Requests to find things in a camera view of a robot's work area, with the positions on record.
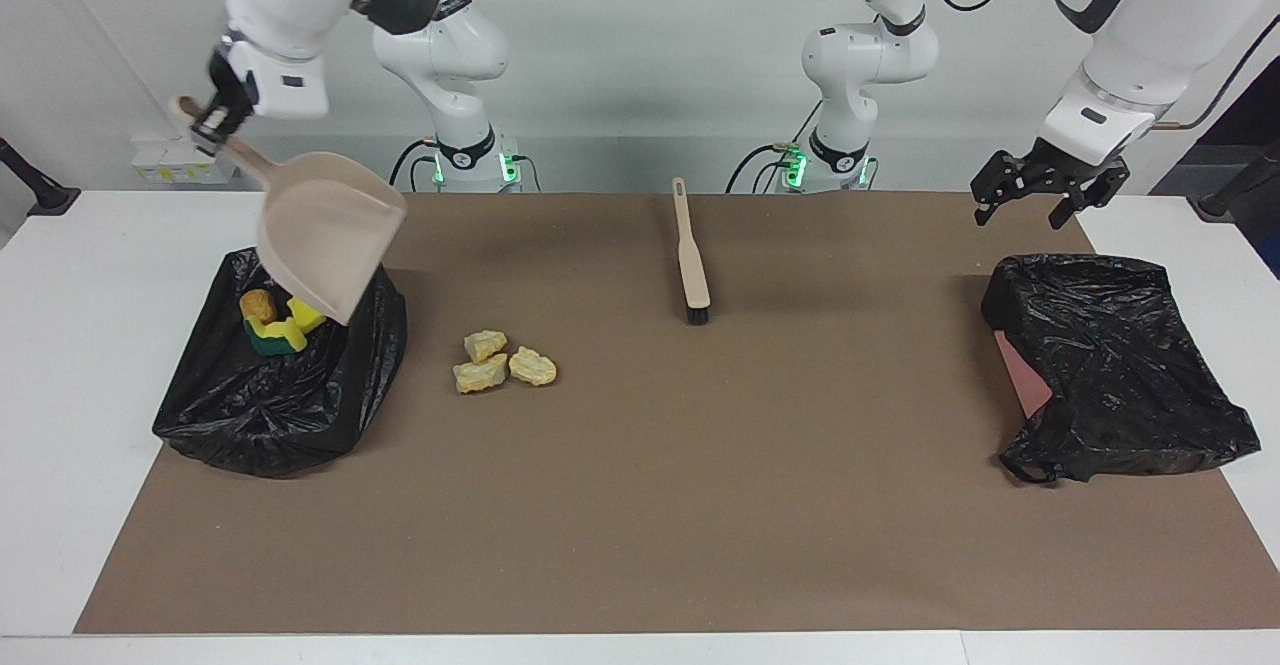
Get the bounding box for beige plastic dustpan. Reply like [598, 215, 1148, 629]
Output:
[175, 95, 409, 328]

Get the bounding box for black trash bag bin liner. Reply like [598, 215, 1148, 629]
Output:
[152, 243, 409, 478]

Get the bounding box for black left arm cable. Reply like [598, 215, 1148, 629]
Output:
[925, 0, 1280, 133]

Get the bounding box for brown paper table mat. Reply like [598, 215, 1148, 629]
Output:
[73, 192, 1280, 636]

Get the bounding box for dark partition panel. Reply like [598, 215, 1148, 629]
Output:
[1150, 55, 1280, 276]

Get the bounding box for black base cable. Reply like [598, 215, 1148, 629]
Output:
[725, 143, 801, 194]
[388, 140, 446, 193]

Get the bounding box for beige hand brush black bristles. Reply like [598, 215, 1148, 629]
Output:
[671, 177, 712, 326]

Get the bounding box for notched yellow sponge green backing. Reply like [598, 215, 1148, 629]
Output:
[244, 317, 309, 358]

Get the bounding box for black left base cable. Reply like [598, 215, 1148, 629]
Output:
[725, 143, 801, 194]

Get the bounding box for black bag over pink bin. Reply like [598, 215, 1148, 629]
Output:
[980, 253, 1263, 486]

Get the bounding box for black right base cable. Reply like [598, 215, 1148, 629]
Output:
[388, 140, 446, 193]

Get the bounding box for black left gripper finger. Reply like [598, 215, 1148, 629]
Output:
[1050, 160, 1131, 231]
[972, 153, 1036, 226]

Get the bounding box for white wall socket box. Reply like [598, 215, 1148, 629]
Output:
[130, 137, 241, 186]

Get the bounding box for pink bin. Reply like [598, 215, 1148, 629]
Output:
[993, 330, 1054, 418]

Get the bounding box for black camera stand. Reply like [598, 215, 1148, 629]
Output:
[1188, 140, 1280, 224]
[0, 135, 81, 218]

